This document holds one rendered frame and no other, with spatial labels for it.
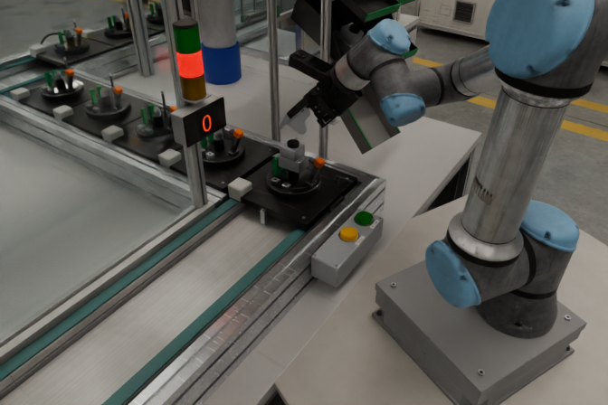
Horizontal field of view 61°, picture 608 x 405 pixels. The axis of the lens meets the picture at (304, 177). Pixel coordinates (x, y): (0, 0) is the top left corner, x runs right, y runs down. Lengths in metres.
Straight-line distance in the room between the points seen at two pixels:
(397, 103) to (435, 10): 4.55
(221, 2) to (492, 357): 1.56
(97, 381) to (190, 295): 0.24
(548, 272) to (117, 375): 0.77
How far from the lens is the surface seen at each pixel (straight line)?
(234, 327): 1.01
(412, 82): 0.99
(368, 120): 1.48
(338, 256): 1.13
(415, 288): 1.09
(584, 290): 1.36
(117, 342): 1.09
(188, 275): 1.18
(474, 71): 0.97
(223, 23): 2.10
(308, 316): 1.15
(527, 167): 0.75
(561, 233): 0.94
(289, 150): 1.25
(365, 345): 1.11
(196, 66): 1.08
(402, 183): 1.55
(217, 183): 1.35
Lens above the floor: 1.73
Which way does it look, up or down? 34 degrees down
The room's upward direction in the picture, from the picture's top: straight up
